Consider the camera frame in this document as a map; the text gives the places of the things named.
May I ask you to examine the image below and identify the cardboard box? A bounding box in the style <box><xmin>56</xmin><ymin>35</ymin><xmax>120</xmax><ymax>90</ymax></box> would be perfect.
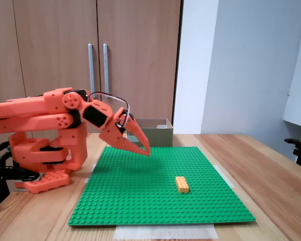
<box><xmin>126</xmin><ymin>118</ymin><xmax>174</xmax><ymax>148</ymax></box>

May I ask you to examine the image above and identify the green lego baseplate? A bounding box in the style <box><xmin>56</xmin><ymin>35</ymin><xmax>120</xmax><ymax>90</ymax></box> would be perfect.
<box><xmin>68</xmin><ymin>146</ymin><xmax>256</xmax><ymax>227</ymax></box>

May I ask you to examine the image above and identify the yellow lego block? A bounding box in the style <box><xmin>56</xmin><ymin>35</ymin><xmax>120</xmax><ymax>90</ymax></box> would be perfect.
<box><xmin>175</xmin><ymin>176</ymin><xmax>191</xmax><ymax>194</ymax></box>

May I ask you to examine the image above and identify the narrow translucent tape strip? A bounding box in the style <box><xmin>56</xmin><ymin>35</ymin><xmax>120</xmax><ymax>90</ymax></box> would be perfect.
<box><xmin>214</xmin><ymin>165</ymin><xmax>236</xmax><ymax>189</ymax></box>
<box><xmin>84</xmin><ymin>164</ymin><xmax>97</xmax><ymax>184</ymax></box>

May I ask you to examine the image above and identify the brown wooden cabinet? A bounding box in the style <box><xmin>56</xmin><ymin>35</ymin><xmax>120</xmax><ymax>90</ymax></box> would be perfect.
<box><xmin>0</xmin><ymin>0</ymin><xmax>184</xmax><ymax>209</ymax></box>

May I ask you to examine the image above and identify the wide translucent tape strip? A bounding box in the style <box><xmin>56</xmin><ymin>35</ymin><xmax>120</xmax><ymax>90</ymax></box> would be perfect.
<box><xmin>114</xmin><ymin>224</ymin><xmax>219</xmax><ymax>240</ymax></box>

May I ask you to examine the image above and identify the black table clamp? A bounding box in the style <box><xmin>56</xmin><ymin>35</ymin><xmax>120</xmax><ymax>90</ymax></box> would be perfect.
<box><xmin>0</xmin><ymin>167</ymin><xmax>41</xmax><ymax>208</ymax></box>

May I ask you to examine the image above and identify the white board panel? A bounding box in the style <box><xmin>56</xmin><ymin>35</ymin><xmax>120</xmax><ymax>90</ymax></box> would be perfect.
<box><xmin>282</xmin><ymin>0</ymin><xmax>301</xmax><ymax>129</ymax></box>

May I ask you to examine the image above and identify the gripper motor cable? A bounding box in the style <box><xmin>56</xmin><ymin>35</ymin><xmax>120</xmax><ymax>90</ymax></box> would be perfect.
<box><xmin>89</xmin><ymin>91</ymin><xmax>130</xmax><ymax>129</ymax></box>

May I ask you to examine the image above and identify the silver cabinet handle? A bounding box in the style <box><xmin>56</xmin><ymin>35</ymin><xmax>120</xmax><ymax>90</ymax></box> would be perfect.
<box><xmin>103</xmin><ymin>43</ymin><xmax>110</xmax><ymax>94</ymax></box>
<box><xmin>88</xmin><ymin>43</ymin><xmax>96</xmax><ymax>94</ymax></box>

